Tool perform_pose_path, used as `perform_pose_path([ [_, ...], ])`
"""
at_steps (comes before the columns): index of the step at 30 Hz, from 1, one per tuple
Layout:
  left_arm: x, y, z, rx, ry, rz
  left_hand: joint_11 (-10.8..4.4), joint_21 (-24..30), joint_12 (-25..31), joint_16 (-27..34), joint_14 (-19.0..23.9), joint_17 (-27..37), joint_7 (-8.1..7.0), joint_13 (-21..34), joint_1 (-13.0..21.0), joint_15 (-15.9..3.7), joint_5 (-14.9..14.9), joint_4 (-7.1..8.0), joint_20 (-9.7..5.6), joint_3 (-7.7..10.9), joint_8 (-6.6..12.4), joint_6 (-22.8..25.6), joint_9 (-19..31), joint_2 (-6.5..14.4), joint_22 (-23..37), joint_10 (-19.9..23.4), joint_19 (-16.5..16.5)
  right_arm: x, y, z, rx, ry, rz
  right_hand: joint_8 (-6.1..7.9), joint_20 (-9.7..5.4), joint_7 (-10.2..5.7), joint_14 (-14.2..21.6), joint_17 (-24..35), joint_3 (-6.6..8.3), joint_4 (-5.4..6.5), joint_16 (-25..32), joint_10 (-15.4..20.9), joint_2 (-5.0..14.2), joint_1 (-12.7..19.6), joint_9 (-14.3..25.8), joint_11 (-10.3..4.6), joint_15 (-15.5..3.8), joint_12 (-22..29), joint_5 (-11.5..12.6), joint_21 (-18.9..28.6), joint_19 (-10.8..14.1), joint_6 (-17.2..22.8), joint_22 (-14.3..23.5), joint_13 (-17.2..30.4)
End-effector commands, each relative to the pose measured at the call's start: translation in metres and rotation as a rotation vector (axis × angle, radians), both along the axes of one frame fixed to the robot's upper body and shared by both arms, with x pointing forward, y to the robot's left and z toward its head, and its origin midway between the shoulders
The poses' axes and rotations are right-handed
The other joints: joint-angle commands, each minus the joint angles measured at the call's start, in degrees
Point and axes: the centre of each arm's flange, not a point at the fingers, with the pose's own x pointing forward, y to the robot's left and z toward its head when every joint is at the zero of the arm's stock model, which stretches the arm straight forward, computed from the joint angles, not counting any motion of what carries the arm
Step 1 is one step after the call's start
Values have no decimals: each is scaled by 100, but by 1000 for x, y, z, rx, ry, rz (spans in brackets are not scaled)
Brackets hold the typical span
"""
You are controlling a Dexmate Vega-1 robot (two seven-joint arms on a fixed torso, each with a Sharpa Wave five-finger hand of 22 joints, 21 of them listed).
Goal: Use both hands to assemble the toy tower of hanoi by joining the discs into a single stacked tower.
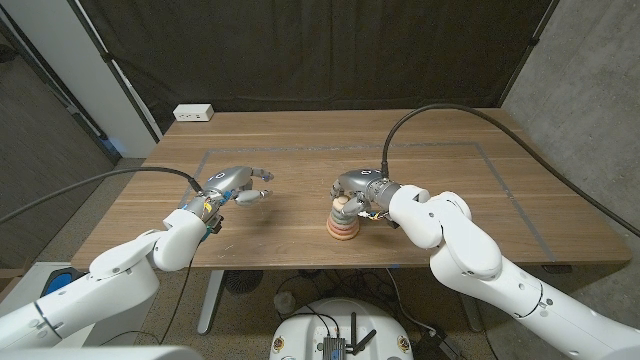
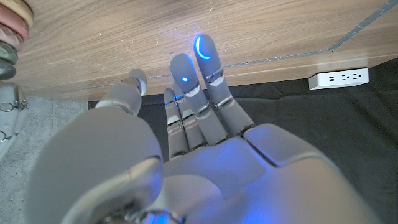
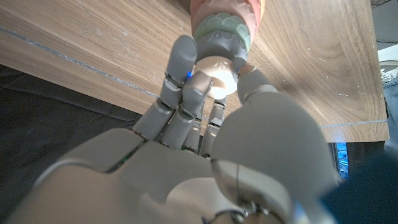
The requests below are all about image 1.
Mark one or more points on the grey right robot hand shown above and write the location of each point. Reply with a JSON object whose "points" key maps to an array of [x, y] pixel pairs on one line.
{"points": [[367, 182]]}

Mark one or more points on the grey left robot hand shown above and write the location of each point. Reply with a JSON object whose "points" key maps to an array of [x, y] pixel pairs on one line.
{"points": [[227, 180]]}

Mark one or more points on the smallest beige toy disc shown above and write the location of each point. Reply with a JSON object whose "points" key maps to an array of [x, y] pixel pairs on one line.
{"points": [[341, 204]]}

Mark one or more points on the small grey toy disc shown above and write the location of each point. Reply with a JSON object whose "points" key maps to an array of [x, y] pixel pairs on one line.
{"points": [[345, 214]]}

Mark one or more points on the green toy disc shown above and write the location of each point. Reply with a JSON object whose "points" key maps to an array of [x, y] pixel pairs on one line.
{"points": [[340, 221]]}

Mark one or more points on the dusty pink toy disc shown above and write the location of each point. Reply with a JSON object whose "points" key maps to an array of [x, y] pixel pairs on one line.
{"points": [[342, 227]]}

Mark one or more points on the coral red toy disc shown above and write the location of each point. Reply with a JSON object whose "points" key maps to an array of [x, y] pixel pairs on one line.
{"points": [[343, 232]]}

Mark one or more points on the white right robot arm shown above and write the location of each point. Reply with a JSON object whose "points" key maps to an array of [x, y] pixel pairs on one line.
{"points": [[475, 260]]}

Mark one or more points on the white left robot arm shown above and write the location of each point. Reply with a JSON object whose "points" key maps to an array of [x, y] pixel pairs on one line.
{"points": [[110, 280]]}

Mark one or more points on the large orange toy disc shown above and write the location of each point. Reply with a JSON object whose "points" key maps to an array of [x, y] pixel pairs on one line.
{"points": [[343, 238]]}

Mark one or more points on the grey tape workspace outline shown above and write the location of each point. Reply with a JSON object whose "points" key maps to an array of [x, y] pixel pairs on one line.
{"points": [[300, 148]]}

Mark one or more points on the white power strip box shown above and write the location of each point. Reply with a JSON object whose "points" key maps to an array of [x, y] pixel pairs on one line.
{"points": [[192, 112]]}

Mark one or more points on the black round floor fan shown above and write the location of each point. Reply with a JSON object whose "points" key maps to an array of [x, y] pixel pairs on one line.
{"points": [[243, 281]]}

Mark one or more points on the white table leg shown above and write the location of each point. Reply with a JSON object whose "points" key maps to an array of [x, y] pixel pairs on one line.
{"points": [[212, 295]]}

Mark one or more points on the grey round floor object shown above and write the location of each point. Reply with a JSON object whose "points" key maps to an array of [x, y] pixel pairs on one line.
{"points": [[285, 302]]}

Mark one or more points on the black fabric backdrop curtain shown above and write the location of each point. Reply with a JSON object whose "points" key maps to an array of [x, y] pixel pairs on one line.
{"points": [[325, 50]]}

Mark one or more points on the white robot torso base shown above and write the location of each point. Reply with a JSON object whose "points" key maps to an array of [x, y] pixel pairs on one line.
{"points": [[300, 330]]}

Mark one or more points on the grey radio box with antennas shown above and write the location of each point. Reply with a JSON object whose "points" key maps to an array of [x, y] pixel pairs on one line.
{"points": [[334, 346]]}

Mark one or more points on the dark grey table leg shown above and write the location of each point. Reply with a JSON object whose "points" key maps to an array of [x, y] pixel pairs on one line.
{"points": [[472, 315]]}

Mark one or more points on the black power brick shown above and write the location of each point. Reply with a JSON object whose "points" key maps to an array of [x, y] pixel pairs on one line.
{"points": [[435, 346]]}

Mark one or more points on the black foot pedal blue pads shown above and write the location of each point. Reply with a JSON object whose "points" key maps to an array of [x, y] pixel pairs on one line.
{"points": [[59, 280]]}

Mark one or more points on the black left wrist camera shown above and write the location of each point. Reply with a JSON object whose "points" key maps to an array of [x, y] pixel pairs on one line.
{"points": [[216, 225]]}

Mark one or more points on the black backdrop frame pole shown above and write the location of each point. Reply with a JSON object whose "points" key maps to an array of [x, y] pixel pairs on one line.
{"points": [[115, 70], [532, 42]]}

